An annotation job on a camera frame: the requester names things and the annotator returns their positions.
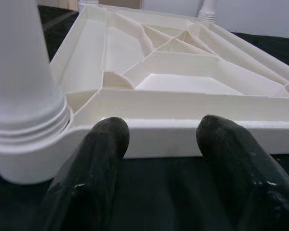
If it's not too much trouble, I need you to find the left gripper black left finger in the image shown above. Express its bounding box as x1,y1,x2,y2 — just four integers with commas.
37,116,131,231

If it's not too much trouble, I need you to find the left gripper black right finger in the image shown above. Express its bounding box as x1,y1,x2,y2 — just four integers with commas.
196,115,289,231

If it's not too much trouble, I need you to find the white plastic table top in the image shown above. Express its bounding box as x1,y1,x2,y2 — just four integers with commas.
0,3,289,185

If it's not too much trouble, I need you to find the white plastic table leg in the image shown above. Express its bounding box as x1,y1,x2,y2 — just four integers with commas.
79,0,100,8
0,0,71,155
197,0,216,24

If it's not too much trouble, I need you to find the black table cloth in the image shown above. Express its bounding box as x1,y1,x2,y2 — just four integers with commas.
0,4,289,231

